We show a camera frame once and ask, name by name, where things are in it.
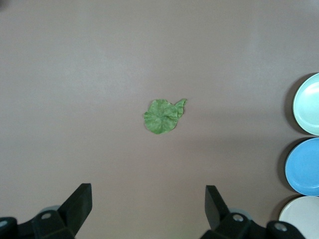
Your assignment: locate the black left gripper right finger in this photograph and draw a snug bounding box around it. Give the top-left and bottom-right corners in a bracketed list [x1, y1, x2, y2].
[200, 185, 267, 239]

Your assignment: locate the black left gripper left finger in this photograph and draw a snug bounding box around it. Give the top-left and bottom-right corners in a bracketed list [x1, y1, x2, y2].
[19, 183, 93, 239]

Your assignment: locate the green lettuce leaf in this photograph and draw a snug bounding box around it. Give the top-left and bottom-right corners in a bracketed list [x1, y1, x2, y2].
[143, 98, 187, 135]

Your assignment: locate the beige round plate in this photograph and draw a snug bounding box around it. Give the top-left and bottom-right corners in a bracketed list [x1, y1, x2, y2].
[278, 196, 319, 239]

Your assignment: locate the blue round plate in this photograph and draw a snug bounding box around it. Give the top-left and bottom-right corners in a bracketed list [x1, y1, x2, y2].
[285, 137, 319, 196]

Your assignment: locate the brown table cover mat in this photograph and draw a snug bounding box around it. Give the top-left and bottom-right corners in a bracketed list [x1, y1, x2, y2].
[0, 0, 319, 239]

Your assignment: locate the pale green round plate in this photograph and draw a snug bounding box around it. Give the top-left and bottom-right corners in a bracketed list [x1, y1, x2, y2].
[293, 72, 319, 136]

